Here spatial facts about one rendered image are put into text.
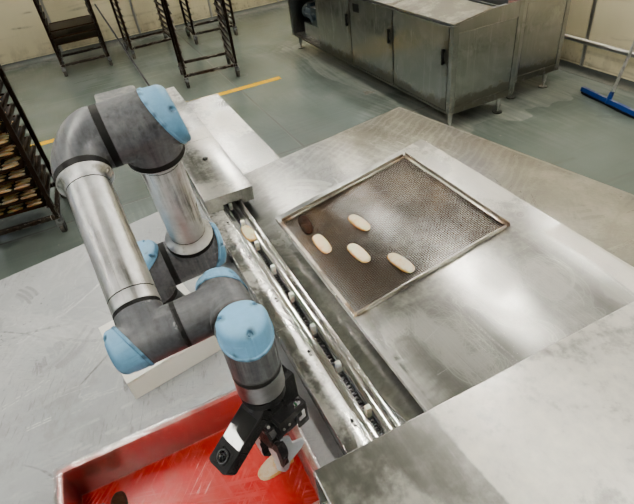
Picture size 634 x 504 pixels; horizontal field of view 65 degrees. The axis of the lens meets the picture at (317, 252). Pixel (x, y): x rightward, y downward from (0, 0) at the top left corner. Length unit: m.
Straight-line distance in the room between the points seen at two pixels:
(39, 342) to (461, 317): 1.16
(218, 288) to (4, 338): 1.05
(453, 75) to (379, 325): 2.91
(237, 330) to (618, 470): 0.45
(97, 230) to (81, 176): 0.11
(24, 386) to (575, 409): 1.30
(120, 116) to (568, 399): 0.80
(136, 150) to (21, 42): 7.31
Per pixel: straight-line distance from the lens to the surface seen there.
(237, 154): 2.27
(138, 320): 0.77
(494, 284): 1.30
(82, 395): 1.43
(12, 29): 8.21
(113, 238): 0.83
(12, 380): 1.58
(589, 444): 0.62
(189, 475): 1.18
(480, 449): 0.59
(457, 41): 3.88
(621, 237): 1.74
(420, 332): 1.22
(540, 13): 4.60
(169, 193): 1.07
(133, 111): 0.95
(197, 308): 0.75
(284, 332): 1.30
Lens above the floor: 1.81
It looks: 39 degrees down
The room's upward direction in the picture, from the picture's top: 8 degrees counter-clockwise
